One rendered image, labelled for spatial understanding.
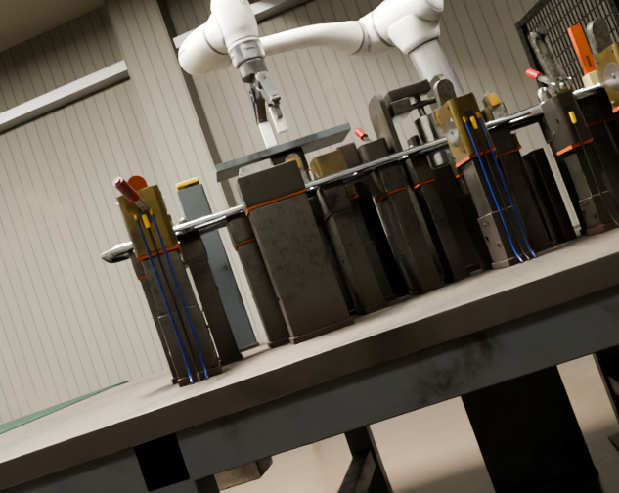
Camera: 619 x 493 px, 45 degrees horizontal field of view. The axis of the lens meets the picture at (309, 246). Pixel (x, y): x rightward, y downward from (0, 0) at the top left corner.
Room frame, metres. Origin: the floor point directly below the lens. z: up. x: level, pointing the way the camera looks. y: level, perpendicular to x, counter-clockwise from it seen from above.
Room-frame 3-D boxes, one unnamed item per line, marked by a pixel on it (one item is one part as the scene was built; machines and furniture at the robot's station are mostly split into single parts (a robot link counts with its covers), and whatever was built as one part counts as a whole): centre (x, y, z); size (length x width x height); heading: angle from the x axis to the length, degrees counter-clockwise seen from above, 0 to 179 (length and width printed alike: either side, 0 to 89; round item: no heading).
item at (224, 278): (1.91, 0.24, 0.92); 0.08 x 0.08 x 0.44; 8
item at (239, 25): (1.94, -0.01, 1.54); 0.13 x 0.11 x 0.16; 46
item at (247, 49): (1.93, -0.02, 1.43); 0.09 x 0.09 x 0.06
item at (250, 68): (1.93, -0.02, 1.36); 0.08 x 0.07 x 0.09; 17
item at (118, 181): (1.30, 0.26, 1.03); 0.13 x 0.02 x 0.10; 168
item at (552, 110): (1.50, -0.58, 0.84); 0.10 x 0.05 x 0.29; 8
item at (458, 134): (1.47, -0.38, 0.87); 0.12 x 0.07 x 0.35; 8
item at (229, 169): (1.94, -0.01, 1.16); 0.37 x 0.14 x 0.02; 98
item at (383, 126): (1.86, -0.36, 0.95); 0.18 x 0.13 x 0.49; 98
